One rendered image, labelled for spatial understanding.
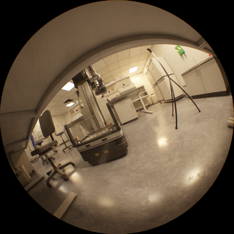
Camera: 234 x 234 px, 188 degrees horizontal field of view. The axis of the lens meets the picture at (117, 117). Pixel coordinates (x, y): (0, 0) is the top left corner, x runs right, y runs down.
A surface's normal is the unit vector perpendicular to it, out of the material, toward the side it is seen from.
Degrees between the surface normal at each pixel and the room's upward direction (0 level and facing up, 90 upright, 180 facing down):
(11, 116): 90
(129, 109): 90
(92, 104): 90
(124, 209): 0
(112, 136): 90
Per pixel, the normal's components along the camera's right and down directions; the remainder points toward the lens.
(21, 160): 0.90, -0.39
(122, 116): -0.14, 0.11
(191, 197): -0.41, -0.91
